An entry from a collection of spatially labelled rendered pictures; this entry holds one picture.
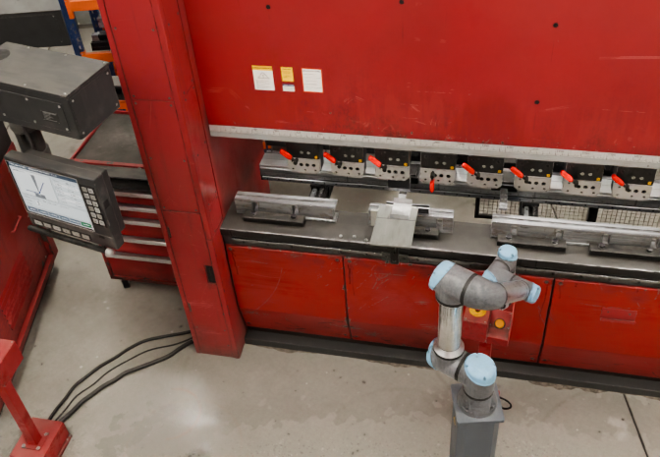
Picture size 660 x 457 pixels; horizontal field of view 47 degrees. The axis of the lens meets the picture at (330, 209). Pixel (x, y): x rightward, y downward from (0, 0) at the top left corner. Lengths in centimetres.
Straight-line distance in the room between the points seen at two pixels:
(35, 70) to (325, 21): 109
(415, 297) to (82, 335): 198
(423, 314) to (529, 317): 51
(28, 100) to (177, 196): 88
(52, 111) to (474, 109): 160
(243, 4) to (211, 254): 124
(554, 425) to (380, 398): 86
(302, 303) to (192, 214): 78
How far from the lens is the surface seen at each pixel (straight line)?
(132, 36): 308
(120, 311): 467
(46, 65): 299
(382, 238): 334
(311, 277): 375
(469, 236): 355
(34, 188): 322
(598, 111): 313
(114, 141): 425
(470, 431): 309
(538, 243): 351
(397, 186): 343
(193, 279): 385
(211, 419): 405
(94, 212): 306
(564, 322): 377
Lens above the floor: 328
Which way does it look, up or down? 41 degrees down
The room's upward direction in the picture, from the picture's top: 5 degrees counter-clockwise
